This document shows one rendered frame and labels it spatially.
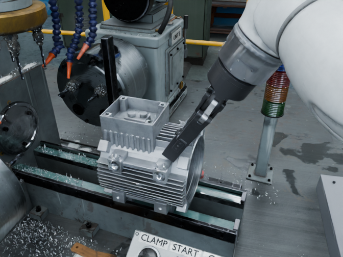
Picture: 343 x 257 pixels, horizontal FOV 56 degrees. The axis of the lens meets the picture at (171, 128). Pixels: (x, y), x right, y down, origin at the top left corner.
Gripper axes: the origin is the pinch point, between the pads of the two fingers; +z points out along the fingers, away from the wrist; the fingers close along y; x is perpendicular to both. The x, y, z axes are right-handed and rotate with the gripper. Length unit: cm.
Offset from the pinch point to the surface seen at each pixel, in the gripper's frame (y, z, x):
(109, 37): -19.3, 0.8, -27.5
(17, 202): 17.7, 19.3, -18.3
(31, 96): -14, 28, -39
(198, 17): -311, 88, -46
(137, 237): 19.6, 3.2, 2.4
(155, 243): 19.6, 1.5, 5.1
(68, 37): -290, 202, -172
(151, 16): -61, 9, -31
